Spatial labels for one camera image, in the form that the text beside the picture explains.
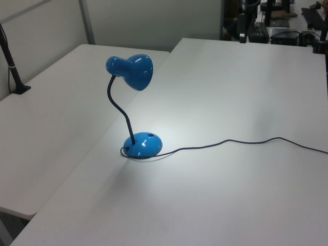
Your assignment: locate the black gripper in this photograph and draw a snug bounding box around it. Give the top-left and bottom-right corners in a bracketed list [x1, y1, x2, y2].
[238, 0, 259, 44]

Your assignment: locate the blue gooseneck desk lamp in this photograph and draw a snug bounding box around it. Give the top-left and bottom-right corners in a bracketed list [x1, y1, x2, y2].
[105, 53, 163, 158]

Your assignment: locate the black electronics box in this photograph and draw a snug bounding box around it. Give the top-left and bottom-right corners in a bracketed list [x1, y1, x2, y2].
[270, 27, 300, 47]

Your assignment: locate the black upright stand post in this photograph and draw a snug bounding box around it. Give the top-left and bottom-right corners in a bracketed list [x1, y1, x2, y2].
[264, 0, 275, 27]

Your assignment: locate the black lamp power cable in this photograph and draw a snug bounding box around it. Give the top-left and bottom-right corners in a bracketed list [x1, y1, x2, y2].
[119, 137, 328, 161]

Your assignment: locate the grey partition frame post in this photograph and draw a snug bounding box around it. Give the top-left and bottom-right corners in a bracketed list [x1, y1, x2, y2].
[78, 0, 96, 46]

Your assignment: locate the black camera stand pole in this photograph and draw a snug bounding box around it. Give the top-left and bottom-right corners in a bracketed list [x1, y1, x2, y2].
[0, 22, 32, 95]

